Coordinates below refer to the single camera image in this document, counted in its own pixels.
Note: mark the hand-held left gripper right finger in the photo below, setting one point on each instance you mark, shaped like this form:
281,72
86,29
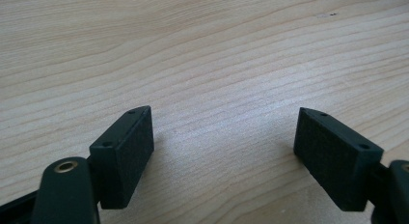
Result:
334,159

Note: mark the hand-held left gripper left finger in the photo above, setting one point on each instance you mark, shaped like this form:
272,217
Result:
123,162

